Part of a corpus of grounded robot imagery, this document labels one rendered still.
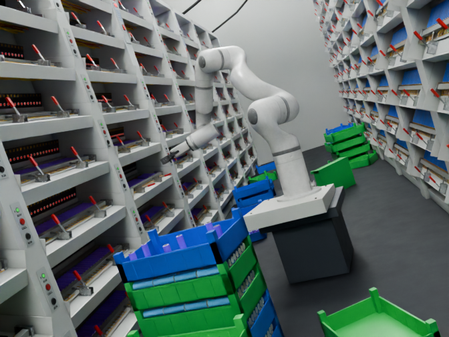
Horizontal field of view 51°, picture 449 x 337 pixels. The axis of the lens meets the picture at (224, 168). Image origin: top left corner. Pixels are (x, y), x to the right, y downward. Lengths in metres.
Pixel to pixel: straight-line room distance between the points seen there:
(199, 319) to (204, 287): 0.09
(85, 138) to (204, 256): 0.99
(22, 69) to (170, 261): 0.84
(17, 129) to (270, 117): 0.91
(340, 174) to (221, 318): 2.22
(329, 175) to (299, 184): 1.31
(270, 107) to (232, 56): 0.38
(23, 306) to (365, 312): 0.99
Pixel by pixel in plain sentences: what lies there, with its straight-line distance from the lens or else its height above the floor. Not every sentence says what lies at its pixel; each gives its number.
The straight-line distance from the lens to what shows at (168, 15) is 4.08.
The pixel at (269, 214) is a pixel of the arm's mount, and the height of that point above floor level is 0.32.
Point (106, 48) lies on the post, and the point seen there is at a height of 1.29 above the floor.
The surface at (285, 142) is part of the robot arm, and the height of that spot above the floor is 0.55.
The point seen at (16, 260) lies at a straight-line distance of 1.38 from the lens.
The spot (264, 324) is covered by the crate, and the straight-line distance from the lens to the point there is 1.29.
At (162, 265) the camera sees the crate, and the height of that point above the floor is 0.43.
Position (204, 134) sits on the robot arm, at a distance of 2.39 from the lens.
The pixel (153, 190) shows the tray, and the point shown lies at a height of 0.50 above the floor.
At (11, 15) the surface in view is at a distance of 1.78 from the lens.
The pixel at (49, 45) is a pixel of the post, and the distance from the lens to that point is 2.05.
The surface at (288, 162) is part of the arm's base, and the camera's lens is 1.90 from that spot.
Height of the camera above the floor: 0.72
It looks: 6 degrees down
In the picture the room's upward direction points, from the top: 19 degrees counter-clockwise
